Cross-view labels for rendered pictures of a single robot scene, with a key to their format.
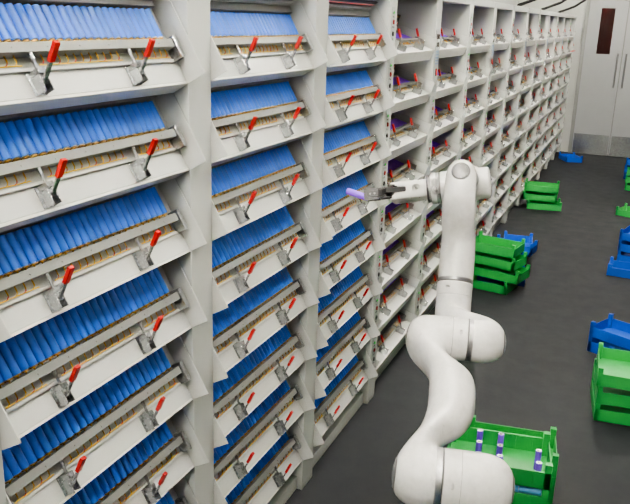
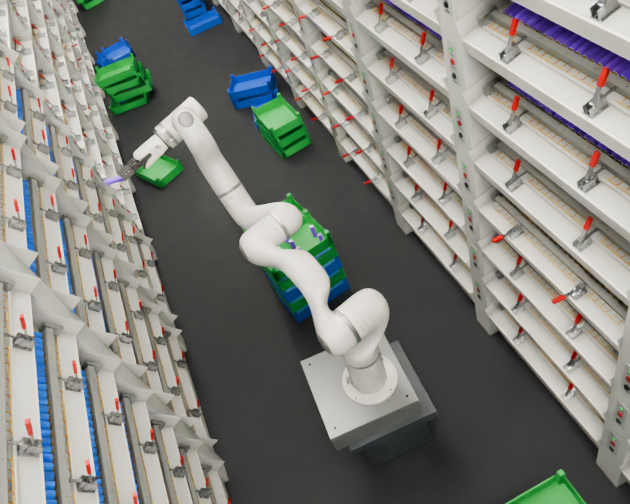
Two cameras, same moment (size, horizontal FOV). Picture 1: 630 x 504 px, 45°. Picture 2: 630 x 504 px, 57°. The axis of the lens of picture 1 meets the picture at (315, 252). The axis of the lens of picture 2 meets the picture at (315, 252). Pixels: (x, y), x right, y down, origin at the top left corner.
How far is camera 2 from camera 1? 0.73 m
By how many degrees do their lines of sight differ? 38
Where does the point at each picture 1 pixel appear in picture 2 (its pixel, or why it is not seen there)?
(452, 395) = (312, 275)
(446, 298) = (236, 206)
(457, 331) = (274, 230)
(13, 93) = not seen: outside the picture
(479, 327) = (283, 217)
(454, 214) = (203, 151)
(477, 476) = (369, 312)
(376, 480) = (218, 304)
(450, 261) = (220, 181)
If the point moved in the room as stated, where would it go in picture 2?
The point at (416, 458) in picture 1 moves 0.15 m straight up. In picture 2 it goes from (334, 331) to (320, 301)
